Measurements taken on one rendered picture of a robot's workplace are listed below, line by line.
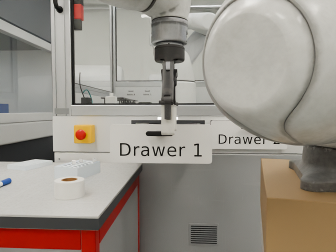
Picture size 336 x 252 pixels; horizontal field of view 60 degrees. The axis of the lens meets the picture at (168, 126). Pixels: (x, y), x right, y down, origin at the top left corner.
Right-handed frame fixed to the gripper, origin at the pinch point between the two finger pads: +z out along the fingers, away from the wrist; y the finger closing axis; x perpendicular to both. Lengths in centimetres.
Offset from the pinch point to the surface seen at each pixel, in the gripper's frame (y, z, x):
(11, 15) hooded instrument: 70, -52, 83
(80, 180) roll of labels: -5.5, 12.3, 20.9
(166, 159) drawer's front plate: 8.7, 9.3, 1.3
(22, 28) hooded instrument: 81, -48, 83
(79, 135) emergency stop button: 35, 5, 36
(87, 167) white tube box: 15.6, 13.3, 26.5
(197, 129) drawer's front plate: 8.7, 0.9, -7.4
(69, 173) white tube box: 11.3, 14.3, 30.7
